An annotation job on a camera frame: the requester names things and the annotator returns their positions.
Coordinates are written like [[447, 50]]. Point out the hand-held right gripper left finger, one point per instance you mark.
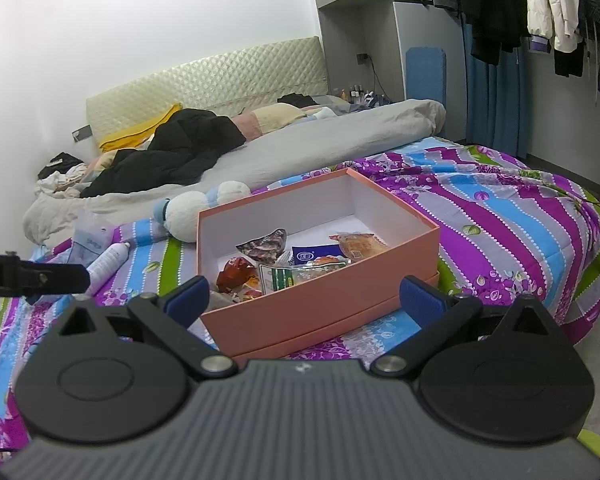
[[187, 297]]

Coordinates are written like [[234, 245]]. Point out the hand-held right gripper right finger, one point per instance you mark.
[[420, 297]]

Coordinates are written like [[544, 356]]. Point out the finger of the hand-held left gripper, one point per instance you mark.
[[60, 280]]

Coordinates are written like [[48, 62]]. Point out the red sausage snack packet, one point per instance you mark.
[[232, 272]]

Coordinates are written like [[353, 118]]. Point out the green label orange snack packet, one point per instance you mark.
[[280, 277]]

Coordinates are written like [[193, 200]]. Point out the pink cardboard box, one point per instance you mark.
[[305, 320]]

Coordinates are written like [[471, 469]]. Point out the blue white snack packet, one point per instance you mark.
[[310, 252]]

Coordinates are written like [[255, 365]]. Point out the translucent blue plastic bag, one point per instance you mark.
[[90, 242]]

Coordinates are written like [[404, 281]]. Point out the white bottle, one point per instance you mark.
[[107, 262]]

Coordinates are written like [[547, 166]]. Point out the white blue plush toy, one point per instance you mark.
[[185, 215]]

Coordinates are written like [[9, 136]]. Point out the dark patterned snack packet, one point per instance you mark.
[[262, 246]]

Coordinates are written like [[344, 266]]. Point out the pile of clothes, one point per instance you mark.
[[60, 175]]

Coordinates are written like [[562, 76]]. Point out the purple floral bed sheet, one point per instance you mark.
[[505, 220]]

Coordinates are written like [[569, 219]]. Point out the black jacket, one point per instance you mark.
[[190, 145]]

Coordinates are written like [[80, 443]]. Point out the yellow pillow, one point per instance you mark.
[[130, 135]]

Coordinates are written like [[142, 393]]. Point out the grey duvet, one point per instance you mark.
[[330, 135]]

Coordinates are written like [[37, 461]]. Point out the beige pillow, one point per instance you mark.
[[275, 115]]

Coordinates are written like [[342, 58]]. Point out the blue curtain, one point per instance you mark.
[[490, 100]]

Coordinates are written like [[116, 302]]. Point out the group of small bottles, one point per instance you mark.
[[355, 94]]

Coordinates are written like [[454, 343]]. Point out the cream quilted headboard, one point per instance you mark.
[[205, 75]]

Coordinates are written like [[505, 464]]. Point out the black cloth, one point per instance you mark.
[[297, 100]]

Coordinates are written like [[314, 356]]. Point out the hanging dark clothes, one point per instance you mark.
[[490, 5]]

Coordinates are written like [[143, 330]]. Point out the white puffer jacket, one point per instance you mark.
[[545, 5]]

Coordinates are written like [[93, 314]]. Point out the grey wall panel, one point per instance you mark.
[[82, 133]]

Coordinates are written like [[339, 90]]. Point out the black wall outlet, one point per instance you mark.
[[362, 58]]

